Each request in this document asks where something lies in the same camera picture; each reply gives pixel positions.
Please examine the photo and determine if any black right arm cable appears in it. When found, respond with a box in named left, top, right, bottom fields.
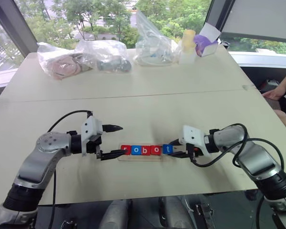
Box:
left=190, top=123, right=285, bottom=170

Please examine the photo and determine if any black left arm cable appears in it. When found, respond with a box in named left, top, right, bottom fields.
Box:
left=47, top=109, right=94, bottom=208

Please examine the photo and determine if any pink cloth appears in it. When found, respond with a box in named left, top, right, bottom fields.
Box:
left=48, top=54, right=83, bottom=80

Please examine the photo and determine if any grey roller blind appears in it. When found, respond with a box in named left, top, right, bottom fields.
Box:
left=221, top=0, right=286, bottom=44

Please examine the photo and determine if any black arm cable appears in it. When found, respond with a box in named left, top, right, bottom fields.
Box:
left=190, top=123, right=285, bottom=170
left=47, top=109, right=94, bottom=208

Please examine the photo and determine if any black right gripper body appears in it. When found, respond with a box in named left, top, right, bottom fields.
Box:
left=185, top=142, right=205, bottom=163

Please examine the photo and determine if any white and blue bundle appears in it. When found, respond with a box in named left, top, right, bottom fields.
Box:
left=136, top=48, right=175, bottom=65

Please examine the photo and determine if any grey cylindrical object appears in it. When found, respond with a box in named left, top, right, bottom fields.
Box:
left=96, top=56, right=133, bottom=73

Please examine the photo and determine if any dark window pillar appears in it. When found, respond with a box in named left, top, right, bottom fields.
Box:
left=205, top=0, right=237, bottom=34
left=0, top=0, right=38, bottom=59

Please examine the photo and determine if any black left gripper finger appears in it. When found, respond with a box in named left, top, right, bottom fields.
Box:
left=99, top=149, right=128, bottom=161
left=102, top=124, right=124, bottom=133

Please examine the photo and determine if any white translucent container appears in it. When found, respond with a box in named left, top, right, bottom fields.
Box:
left=178, top=50, right=195, bottom=65

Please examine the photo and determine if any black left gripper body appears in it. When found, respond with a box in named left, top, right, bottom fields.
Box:
left=86, top=135, right=103, bottom=160

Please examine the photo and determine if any white window sill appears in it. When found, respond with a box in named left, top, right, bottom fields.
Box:
left=228, top=51, right=286, bottom=69

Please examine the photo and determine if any pale yellow cup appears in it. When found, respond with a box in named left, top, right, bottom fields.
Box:
left=182, top=29, right=197, bottom=52

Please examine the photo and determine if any purple and white box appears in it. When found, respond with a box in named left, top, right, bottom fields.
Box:
left=194, top=22, right=221, bottom=58

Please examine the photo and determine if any light wooden letter tray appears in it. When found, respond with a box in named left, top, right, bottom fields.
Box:
left=118, top=144, right=182, bottom=163

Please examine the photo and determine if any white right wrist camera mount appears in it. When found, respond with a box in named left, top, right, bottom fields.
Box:
left=178, top=125, right=212, bottom=157

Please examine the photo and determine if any person's bare hand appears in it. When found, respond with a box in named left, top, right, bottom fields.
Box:
left=262, top=88, right=285, bottom=101

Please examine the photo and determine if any tall clear plastic bag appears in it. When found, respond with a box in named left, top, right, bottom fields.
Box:
left=133, top=10, right=180, bottom=67

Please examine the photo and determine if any red letter block o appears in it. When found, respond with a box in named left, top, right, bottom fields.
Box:
left=150, top=145, right=163, bottom=156

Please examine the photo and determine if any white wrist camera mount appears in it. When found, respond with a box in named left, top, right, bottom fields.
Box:
left=178, top=125, right=212, bottom=157
left=81, top=115, right=103, bottom=157

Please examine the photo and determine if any blue letter block t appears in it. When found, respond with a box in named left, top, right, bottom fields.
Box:
left=162, top=144, right=174, bottom=156

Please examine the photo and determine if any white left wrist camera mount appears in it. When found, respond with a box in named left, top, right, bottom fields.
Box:
left=81, top=115, right=103, bottom=157

